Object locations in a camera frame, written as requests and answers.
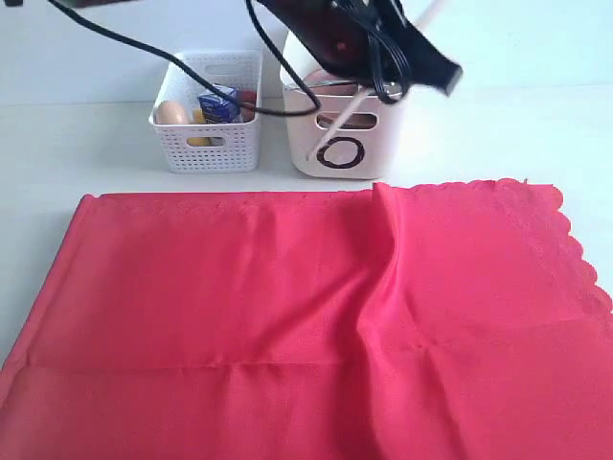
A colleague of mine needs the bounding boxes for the brown egg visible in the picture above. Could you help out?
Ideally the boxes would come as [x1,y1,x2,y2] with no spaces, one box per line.
[154,101,191,125]

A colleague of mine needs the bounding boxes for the orange fried chicken nugget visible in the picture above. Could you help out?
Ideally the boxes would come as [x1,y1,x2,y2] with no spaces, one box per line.
[240,102,256,123]

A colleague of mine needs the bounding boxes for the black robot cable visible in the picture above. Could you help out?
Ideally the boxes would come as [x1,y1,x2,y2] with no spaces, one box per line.
[47,0,413,117]

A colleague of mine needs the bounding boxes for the wooden chopstick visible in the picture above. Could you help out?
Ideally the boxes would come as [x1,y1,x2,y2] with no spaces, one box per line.
[306,0,451,162]

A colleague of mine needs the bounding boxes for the brown clay plate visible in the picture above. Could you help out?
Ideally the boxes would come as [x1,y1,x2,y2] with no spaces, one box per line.
[304,66,379,130]

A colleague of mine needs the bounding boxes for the cream plastic bin black circle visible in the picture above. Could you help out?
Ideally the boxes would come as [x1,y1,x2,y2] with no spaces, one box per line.
[280,28,408,180]

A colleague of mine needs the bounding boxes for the table knife steel blade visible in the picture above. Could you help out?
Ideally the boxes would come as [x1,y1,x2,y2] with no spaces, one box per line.
[284,80,359,91]

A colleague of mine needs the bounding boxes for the red sausage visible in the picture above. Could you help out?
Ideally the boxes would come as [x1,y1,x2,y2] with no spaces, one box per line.
[238,90,258,104]

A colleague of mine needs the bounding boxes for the yellow cheese wedge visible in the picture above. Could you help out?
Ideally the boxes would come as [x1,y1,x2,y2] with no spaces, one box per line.
[187,108,213,147]

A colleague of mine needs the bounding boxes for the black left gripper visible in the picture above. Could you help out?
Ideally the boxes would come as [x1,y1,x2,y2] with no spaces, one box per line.
[261,1,464,97]

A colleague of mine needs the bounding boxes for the blue white milk carton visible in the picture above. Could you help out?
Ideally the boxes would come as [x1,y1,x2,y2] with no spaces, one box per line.
[197,89,242,124]

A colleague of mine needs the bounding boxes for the red cloth table mat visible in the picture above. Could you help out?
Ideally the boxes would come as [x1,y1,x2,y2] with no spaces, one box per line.
[1,179,612,459]

